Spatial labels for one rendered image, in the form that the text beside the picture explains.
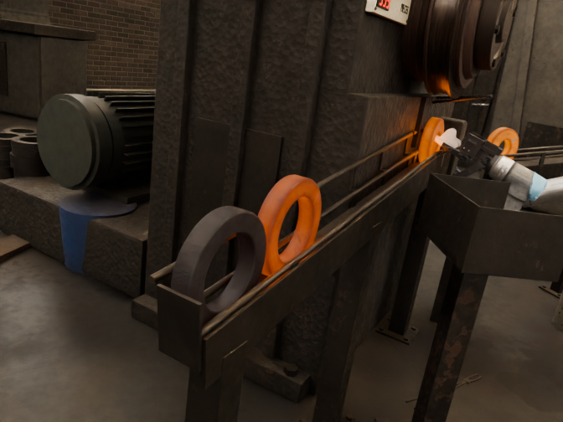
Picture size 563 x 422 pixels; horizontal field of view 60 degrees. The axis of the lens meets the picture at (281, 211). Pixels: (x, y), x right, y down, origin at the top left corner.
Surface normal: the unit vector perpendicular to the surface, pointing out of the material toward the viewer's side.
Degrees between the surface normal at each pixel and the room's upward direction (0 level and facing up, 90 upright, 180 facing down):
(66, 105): 90
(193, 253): 58
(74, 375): 0
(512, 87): 90
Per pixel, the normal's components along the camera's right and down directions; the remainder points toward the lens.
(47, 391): 0.14, -0.94
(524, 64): -0.71, 0.13
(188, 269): -0.43, -0.15
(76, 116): -0.51, 0.20
